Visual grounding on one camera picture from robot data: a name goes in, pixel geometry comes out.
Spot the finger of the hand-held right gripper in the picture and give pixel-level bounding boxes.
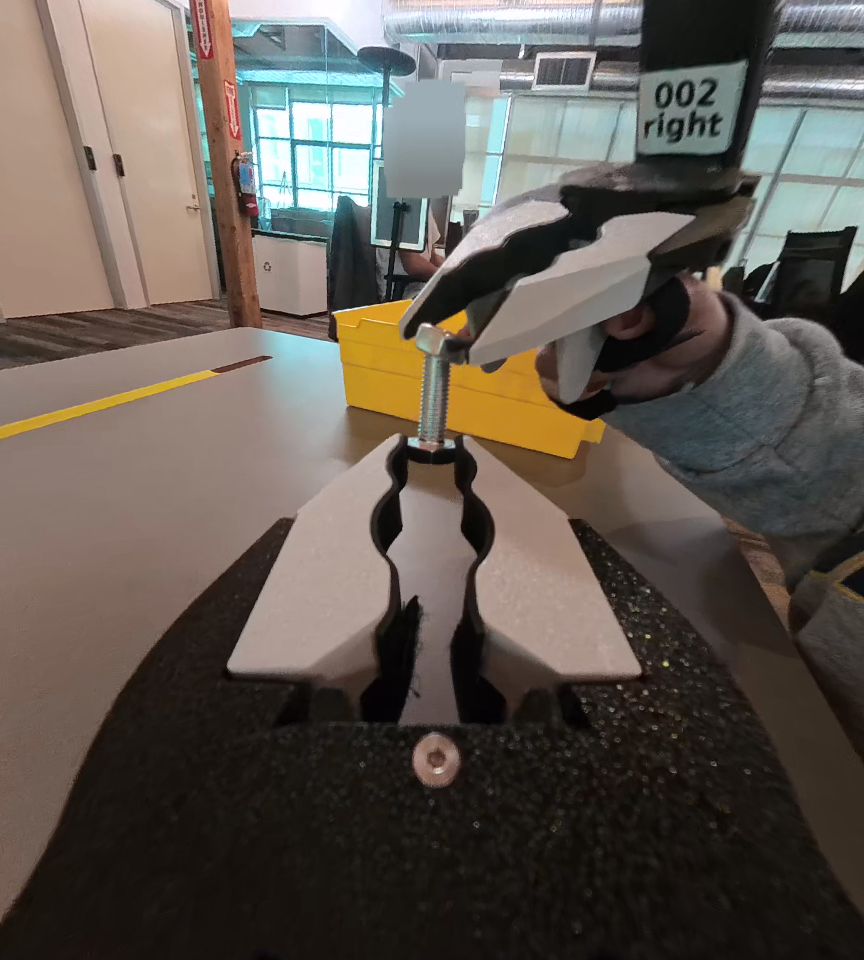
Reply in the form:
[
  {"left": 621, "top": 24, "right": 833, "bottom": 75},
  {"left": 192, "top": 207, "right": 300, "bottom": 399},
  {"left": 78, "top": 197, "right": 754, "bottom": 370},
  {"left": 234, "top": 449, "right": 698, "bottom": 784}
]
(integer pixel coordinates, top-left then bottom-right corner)
[
  {"left": 399, "top": 184, "right": 574, "bottom": 342},
  {"left": 468, "top": 213, "right": 697, "bottom": 374}
]

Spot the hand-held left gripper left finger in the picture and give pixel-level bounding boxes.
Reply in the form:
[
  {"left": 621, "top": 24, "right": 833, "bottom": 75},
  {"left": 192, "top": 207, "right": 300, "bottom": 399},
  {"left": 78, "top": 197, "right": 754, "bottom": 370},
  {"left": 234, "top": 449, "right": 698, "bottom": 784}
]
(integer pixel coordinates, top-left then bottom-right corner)
[{"left": 228, "top": 433, "right": 412, "bottom": 697}]

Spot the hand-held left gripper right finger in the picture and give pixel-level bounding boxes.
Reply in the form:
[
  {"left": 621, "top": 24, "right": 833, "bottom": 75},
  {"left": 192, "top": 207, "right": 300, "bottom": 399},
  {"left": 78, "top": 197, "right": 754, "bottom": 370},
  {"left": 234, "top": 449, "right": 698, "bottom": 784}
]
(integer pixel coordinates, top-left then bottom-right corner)
[{"left": 450, "top": 435, "right": 643, "bottom": 703}]

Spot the yellow plastic bin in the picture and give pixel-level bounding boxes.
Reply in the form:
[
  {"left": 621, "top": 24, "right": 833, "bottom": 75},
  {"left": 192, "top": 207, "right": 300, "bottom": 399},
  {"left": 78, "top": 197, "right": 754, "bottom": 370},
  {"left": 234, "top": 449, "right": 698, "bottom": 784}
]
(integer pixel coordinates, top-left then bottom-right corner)
[{"left": 332, "top": 298, "right": 607, "bottom": 461}]

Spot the black nut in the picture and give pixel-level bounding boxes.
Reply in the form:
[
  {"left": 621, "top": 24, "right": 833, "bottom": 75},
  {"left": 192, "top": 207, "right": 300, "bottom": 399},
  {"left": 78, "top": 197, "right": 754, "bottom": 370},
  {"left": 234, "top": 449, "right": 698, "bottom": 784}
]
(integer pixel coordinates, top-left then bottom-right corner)
[{"left": 400, "top": 438, "right": 464, "bottom": 467}]

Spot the silver hex bolt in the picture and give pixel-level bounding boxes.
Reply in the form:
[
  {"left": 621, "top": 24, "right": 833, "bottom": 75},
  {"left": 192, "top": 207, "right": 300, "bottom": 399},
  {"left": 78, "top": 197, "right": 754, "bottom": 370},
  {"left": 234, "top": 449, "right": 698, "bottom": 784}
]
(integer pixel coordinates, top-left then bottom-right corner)
[{"left": 414, "top": 323, "right": 471, "bottom": 445}]

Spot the person's right forearm grey sleeve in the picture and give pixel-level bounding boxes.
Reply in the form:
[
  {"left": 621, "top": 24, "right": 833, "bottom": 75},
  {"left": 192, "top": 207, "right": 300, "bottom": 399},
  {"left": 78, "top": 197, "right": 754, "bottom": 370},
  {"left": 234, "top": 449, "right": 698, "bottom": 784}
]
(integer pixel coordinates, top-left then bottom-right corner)
[{"left": 603, "top": 291, "right": 864, "bottom": 560}]

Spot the person's right hand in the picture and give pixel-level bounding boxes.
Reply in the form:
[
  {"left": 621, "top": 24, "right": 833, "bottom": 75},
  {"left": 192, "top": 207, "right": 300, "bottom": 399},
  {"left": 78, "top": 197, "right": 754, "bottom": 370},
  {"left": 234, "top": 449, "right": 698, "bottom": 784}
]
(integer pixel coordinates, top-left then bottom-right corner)
[{"left": 535, "top": 271, "right": 734, "bottom": 411}]

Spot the white board on stand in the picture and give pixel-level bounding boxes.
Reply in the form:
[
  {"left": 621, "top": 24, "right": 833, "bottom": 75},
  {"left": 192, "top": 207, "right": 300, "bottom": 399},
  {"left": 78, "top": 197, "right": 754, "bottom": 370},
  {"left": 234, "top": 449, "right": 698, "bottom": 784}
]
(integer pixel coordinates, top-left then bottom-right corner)
[{"left": 369, "top": 158, "right": 433, "bottom": 254}]

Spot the ceiling air vent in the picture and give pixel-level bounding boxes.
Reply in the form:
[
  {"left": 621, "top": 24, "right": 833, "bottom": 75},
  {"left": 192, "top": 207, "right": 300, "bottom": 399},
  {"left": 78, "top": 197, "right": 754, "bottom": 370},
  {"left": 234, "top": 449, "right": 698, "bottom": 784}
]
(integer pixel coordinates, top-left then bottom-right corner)
[{"left": 532, "top": 50, "right": 598, "bottom": 93}]

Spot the chair with dark jacket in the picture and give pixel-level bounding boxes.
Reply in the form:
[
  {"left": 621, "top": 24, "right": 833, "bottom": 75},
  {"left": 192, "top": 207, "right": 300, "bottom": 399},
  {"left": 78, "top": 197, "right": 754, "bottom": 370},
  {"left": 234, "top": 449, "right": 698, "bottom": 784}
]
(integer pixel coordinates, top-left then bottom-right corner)
[{"left": 326, "top": 194, "right": 380, "bottom": 319}]

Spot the white recycling bin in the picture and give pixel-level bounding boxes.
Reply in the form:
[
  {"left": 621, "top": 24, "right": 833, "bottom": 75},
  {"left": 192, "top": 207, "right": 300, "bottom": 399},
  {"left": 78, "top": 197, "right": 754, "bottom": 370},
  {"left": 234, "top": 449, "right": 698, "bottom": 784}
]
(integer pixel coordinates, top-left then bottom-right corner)
[{"left": 251, "top": 231, "right": 329, "bottom": 318}]

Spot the black floor lamp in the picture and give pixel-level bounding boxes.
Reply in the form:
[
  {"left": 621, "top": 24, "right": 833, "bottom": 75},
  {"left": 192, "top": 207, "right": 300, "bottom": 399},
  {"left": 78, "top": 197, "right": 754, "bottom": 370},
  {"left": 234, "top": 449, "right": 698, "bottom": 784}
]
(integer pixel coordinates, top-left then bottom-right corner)
[{"left": 357, "top": 45, "right": 418, "bottom": 162}]

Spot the black office chair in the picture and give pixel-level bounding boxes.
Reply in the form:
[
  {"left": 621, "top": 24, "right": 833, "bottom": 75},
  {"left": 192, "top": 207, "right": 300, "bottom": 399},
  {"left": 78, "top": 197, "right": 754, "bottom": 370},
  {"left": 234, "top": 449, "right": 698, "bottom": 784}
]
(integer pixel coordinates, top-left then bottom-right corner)
[{"left": 743, "top": 225, "right": 860, "bottom": 325}]

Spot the red fire extinguisher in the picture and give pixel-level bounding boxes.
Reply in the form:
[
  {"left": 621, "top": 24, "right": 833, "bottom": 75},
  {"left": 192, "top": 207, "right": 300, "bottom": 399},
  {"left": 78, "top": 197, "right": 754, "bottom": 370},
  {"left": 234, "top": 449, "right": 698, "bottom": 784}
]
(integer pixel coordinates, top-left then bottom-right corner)
[{"left": 231, "top": 150, "right": 261, "bottom": 219}]

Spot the yellow tape strip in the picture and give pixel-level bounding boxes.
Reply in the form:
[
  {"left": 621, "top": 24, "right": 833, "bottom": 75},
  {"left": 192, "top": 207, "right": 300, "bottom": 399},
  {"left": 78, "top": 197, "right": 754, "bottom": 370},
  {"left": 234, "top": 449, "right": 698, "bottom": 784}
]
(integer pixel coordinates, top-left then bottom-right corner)
[{"left": 0, "top": 368, "right": 221, "bottom": 455}]

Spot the white door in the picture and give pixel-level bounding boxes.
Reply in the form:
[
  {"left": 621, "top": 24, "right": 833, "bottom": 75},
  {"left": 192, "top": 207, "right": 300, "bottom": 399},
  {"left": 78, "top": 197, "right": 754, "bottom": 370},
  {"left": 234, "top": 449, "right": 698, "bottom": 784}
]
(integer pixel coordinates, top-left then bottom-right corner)
[
  {"left": 0, "top": 0, "right": 119, "bottom": 322},
  {"left": 78, "top": 0, "right": 217, "bottom": 307}
]

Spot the wooden post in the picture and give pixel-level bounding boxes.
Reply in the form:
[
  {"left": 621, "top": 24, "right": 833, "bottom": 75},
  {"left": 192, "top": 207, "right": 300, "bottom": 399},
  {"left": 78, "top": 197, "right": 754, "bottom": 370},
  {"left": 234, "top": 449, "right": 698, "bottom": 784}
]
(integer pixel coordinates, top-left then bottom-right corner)
[{"left": 193, "top": 0, "right": 262, "bottom": 330}]

